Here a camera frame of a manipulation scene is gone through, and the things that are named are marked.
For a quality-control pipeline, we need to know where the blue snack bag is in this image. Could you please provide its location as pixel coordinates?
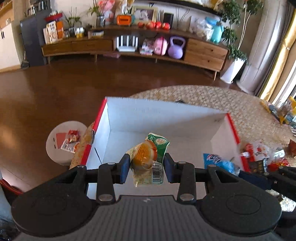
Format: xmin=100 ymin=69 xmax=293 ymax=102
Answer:
xmin=203 ymin=154 xmax=241 ymax=176

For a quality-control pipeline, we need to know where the white red drink pouch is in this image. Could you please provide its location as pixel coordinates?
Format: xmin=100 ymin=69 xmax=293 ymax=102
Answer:
xmin=241 ymin=142 xmax=270 ymax=162

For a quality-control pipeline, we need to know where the green orange pastry packet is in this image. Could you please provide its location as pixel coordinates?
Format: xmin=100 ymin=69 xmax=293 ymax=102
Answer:
xmin=126 ymin=133 xmax=170 ymax=187

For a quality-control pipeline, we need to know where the black sesame snack bag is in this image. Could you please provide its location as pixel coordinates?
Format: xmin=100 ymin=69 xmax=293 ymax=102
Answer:
xmin=249 ymin=159 xmax=267 ymax=174

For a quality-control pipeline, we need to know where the red chips bag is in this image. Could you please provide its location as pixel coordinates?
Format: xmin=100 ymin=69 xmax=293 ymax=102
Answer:
xmin=267 ymin=158 xmax=290 ymax=172

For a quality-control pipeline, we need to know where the white snack wrapper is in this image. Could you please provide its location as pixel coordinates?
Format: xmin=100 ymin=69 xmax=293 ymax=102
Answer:
xmin=269 ymin=148 xmax=285 ymax=161

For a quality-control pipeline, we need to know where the dark red foil bag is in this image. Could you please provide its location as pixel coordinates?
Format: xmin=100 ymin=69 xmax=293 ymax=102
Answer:
xmin=288 ymin=140 xmax=296 ymax=158

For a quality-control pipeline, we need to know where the white round stool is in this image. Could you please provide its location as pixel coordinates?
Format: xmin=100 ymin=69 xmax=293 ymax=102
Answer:
xmin=46 ymin=120 xmax=87 ymax=166

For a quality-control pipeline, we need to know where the red cardboard box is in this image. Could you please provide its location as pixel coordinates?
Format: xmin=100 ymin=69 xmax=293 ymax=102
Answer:
xmin=79 ymin=96 xmax=251 ymax=200

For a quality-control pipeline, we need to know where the glass cup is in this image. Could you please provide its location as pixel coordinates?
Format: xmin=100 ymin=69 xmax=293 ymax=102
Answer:
xmin=277 ymin=101 xmax=291 ymax=123

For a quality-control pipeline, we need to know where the small yellow wrapper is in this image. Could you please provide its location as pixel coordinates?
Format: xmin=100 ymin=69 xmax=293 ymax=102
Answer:
xmin=260 ymin=100 xmax=271 ymax=113

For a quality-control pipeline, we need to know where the purple kettlebell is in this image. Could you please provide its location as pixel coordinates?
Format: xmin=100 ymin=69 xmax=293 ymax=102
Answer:
xmin=168 ymin=36 xmax=186 ymax=59

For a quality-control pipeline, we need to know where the white router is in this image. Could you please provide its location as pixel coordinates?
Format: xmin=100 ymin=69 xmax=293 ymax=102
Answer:
xmin=115 ymin=35 xmax=138 ymax=53

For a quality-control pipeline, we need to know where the wooden tv cabinet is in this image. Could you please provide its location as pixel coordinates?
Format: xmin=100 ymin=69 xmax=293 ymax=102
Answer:
xmin=42 ymin=25 xmax=229 ymax=74

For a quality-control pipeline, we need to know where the stack of booklets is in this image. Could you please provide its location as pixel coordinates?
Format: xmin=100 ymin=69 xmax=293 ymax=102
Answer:
xmin=139 ymin=39 xmax=154 ymax=56

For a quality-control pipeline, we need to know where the gold curtain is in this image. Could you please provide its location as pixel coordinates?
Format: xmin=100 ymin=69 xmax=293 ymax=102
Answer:
xmin=258 ymin=3 xmax=295 ymax=101

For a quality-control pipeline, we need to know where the teal water jug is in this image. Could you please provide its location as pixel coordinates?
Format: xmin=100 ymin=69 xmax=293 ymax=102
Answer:
xmin=205 ymin=17 xmax=224 ymax=44

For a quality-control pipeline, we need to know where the clear plastic bag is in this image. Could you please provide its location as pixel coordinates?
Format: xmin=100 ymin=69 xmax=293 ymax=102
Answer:
xmin=189 ymin=18 xmax=214 ymax=41

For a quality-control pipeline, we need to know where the white standing air conditioner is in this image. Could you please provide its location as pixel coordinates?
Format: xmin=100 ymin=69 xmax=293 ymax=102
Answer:
xmin=237 ymin=1 xmax=288 ymax=95

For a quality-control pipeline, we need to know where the red apples row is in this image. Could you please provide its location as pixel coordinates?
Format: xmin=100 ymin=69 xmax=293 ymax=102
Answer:
xmin=137 ymin=22 xmax=171 ymax=30

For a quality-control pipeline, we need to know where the orange radio box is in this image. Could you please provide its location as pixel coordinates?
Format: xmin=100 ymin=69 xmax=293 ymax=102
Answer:
xmin=116 ymin=15 xmax=132 ymax=26

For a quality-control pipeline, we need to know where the black speaker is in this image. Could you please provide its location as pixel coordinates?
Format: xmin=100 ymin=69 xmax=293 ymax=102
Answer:
xmin=163 ymin=13 xmax=174 ymax=28

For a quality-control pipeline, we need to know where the framed photo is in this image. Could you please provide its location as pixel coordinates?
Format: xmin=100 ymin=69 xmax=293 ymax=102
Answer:
xmin=132 ymin=6 xmax=158 ymax=24

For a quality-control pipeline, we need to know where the black side cabinet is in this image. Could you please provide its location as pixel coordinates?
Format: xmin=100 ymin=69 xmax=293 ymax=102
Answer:
xmin=20 ymin=9 xmax=51 ymax=67

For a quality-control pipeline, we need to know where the tv screen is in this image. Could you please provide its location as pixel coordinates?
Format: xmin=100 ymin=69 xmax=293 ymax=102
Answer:
xmin=159 ymin=0 xmax=221 ymax=11

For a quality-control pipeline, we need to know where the pink plush doll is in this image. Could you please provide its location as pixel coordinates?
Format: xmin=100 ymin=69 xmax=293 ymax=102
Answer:
xmin=98 ymin=0 xmax=115 ymax=25

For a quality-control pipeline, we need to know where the potted green tree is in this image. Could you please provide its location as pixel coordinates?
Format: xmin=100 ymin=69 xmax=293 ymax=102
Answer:
xmin=220 ymin=1 xmax=264 ymax=84

